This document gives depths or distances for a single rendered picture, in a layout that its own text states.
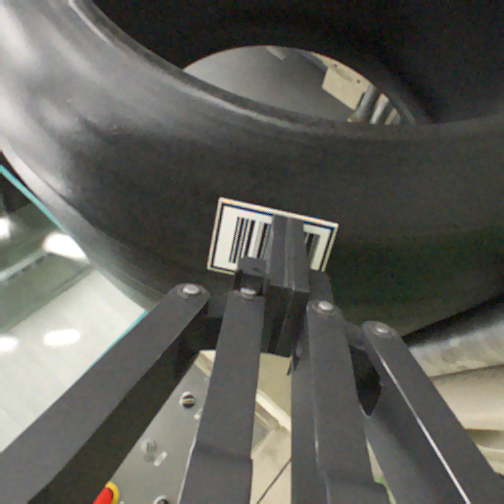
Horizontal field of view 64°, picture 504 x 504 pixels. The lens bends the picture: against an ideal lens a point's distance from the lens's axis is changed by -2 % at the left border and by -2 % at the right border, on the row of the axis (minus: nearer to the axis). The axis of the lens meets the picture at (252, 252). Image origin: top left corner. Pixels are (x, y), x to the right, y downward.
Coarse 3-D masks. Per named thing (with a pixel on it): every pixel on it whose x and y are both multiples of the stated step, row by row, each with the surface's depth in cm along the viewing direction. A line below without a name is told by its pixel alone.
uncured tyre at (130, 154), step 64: (0, 0) 24; (64, 0) 23; (128, 0) 54; (192, 0) 59; (256, 0) 62; (320, 0) 62; (384, 0) 60; (448, 0) 53; (0, 64) 24; (64, 64) 22; (128, 64) 22; (384, 64) 61; (448, 64) 58; (0, 128) 25; (64, 128) 22; (128, 128) 21; (192, 128) 21; (256, 128) 21; (320, 128) 21; (384, 128) 21; (448, 128) 22; (64, 192) 23; (128, 192) 22; (192, 192) 21; (256, 192) 20; (320, 192) 20; (384, 192) 21; (448, 192) 21; (128, 256) 24; (192, 256) 22; (384, 256) 21; (448, 256) 22; (384, 320) 25
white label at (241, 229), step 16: (224, 208) 20; (240, 208) 20; (256, 208) 20; (224, 224) 21; (240, 224) 21; (256, 224) 21; (304, 224) 20; (320, 224) 20; (336, 224) 20; (224, 240) 21; (240, 240) 21; (256, 240) 21; (320, 240) 21; (224, 256) 21; (240, 256) 21; (256, 256) 21; (320, 256) 21
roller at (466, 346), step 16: (480, 304) 29; (496, 304) 26; (448, 320) 32; (464, 320) 30; (480, 320) 28; (496, 320) 26; (416, 336) 37; (432, 336) 34; (448, 336) 31; (464, 336) 29; (480, 336) 28; (496, 336) 26; (416, 352) 36; (432, 352) 34; (448, 352) 32; (464, 352) 30; (480, 352) 28; (496, 352) 27; (432, 368) 35; (448, 368) 33; (464, 368) 32
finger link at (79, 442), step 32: (192, 288) 13; (160, 320) 12; (192, 320) 12; (128, 352) 10; (160, 352) 10; (192, 352) 13; (96, 384) 9; (128, 384) 9; (160, 384) 11; (64, 416) 8; (96, 416) 8; (128, 416) 9; (32, 448) 7; (64, 448) 8; (96, 448) 8; (128, 448) 10; (0, 480) 7; (32, 480) 7; (64, 480) 7; (96, 480) 9
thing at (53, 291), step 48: (0, 192) 100; (0, 240) 96; (48, 240) 97; (0, 288) 92; (48, 288) 93; (96, 288) 94; (0, 336) 88; (48, 336) 89; (96, 336) 90; (0, 384) 84; (48, 384) 85; (0, 432) 81
